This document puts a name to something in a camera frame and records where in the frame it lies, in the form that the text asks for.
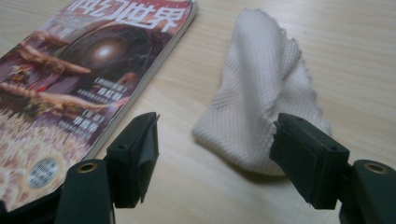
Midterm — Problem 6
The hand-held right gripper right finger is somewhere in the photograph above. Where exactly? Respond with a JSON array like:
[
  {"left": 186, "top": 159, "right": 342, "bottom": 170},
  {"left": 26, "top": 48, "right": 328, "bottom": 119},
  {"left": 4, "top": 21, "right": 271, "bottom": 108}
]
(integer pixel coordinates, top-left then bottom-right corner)
[{"left": 269, "top": 112, "right": 350, "bottom": 210}]

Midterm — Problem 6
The white textured cloth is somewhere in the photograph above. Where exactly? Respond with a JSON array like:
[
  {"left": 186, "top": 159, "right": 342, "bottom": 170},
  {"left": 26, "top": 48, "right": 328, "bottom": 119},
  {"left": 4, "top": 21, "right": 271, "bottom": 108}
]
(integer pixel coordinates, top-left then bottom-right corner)
[{"left": 191, "top": 7, "right": 332, "bottom": 176}]

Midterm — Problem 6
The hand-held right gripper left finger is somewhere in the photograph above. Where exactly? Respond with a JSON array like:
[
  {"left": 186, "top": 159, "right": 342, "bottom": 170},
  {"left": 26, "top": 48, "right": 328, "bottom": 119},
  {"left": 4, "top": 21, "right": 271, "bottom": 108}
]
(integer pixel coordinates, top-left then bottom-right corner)
[{"left": 106, "top": 111, "right": 161, "bottom": 209}]

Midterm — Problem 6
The glossy red purple magazine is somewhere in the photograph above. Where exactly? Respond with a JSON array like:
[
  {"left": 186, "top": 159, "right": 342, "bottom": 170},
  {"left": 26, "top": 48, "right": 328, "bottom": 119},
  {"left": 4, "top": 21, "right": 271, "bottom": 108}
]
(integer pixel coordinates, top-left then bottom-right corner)
[{"left": 0, "top": 0, "right": 200, "bottom": 213}]

